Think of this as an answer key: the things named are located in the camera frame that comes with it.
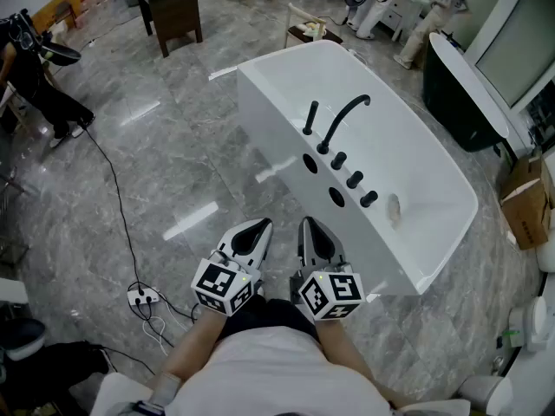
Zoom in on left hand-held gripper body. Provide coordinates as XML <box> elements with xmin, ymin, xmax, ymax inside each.
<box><xmin>191</xmin><ymin>250</ymin><xmax>264</xmax><ymax>318</ymax></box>

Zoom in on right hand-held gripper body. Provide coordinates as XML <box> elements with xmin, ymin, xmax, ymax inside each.
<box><xmin>289</xmin><ymin>257</ymin><xmax>365</xmax><ymax>321</ymax></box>

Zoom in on person's left forearm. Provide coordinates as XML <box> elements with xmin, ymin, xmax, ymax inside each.
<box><xmin>162</xmin><ymin>305</ymin><xmax>227</xmax><ymax>389</ymax></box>

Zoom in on person's right forearm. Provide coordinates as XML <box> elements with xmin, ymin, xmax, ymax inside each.
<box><xmin>314</xmin><ymin>316</ymin><xmax>379</xmax><ymax>392</ymax></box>

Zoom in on white rectangular bathtub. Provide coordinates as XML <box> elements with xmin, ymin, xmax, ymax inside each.
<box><xmin>236</xmin><ymin>39</ymin><xmax>480</xmax><ymax>297</ymax></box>

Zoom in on person's black trousers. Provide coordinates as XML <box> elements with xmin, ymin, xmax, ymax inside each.
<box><xmin>219</xmin><ymin>295</ymin><xmax>322</xmax><ymax>346</ymax></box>

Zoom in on person's white shirt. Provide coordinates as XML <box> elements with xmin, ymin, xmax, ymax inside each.
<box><xmin>90</xmin><ymin>325</ymin><xmax>472</xmax><ymax>416</ymax></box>

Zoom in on black curved faucet spout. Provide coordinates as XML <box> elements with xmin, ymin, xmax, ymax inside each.
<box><xmin>316</xmin><ymin>94</ymin><xmax>372</xmax><ymax>154</ymax></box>

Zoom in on black freestanding tub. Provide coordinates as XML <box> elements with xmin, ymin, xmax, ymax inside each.
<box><xmin>421</xmin><ymin>31</ymin><xmax>511</xmax><ymax>153</ymax></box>

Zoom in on cardboard box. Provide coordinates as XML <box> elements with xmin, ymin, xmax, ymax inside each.
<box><xmin>498</xmin><ymin>153</ymin><xmax>555</xmax><ymax>250</ymax></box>

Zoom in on white box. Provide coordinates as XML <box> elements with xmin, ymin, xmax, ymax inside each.
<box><xmin>0</xmin><ymin>277</ymin><xmax>29</xmax><ymax>305</ymax></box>

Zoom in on beige cloth bundle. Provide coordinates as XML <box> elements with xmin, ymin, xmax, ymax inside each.
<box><xmin>294</xmin><ymin>22</ymin><xmax>323</xmax><ymax>38</ymax></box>

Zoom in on white wooden chair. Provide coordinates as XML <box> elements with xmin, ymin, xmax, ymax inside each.
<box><xmin>284</xmin><ymin>2</ymin><xmax>343</xmax><ymax>51</ymax></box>

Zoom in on dark wooden vanity cabinet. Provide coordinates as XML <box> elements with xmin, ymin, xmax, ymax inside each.
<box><xmin>135</xmin><ymin>0</ymin><xmax>204</xmax><ymax>59</ymax></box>

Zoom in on black frying pan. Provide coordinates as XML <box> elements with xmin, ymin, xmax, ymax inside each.
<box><xmin>41</xmin><ymin>43</ymin><xmax>82</xmax><ymax>67</ymax></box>

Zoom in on white dresser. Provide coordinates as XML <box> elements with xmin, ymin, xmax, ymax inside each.
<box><xmin>381</xmin><ymin>0</ymin><xmax>434</xmax><ymax>42</ymax></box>

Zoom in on white framed window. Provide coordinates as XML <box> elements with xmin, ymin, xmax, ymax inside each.
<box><xmin>466</xmin><ymin>0</ymin><xmax>555</xmax><ymax>116</ymax></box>

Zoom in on small wooden chair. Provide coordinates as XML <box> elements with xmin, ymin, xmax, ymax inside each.
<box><xmin>54</xmin><ymin>0</ymin><xmax>79</xmax><ymax>29</ymax></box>

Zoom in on white cable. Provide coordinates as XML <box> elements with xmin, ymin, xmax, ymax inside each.
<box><xmin>141</xmin><ymin>302</ymin><xmax>197</xmax><ymax>357</ymax></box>

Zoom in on black floor cable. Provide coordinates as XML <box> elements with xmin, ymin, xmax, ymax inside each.
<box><xmin>80</xmin><ymin>123</ymin><xmax>145</xmax><ymax>295</ymax></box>

